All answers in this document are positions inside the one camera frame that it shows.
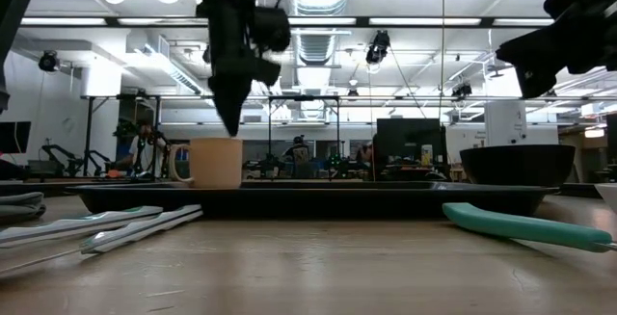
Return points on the grey cloth napkin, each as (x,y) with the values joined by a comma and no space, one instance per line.
(19,204)

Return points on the black background workstation frame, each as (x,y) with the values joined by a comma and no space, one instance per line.
(89,132)
(337,132)

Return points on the person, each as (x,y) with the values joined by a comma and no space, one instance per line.
(142,149)
(298,153)
(365,153)

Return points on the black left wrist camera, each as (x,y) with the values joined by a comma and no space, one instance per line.
(270,28)

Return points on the ceiling light strip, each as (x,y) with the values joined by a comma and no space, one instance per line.
(62,21)
(424,21)

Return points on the black computer monitor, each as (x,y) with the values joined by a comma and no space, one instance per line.
(410,141)
(14,137)

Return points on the black ceiling spotlight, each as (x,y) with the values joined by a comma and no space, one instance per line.
(462,89)
(48,60)
(377,47)

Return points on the black plastic tray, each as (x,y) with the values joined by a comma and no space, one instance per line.
(313,202)

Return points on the black background robot arm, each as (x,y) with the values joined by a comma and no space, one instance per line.
(72,161)

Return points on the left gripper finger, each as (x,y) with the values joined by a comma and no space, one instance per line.
(231,103)

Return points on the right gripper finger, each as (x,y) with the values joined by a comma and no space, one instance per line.
(535,60)

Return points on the beige ceramic mug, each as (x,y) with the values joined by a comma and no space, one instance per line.
(217,163)

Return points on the black bowl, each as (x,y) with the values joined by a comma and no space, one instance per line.
(518,165)

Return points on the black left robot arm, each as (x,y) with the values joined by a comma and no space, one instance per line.
(14,7)

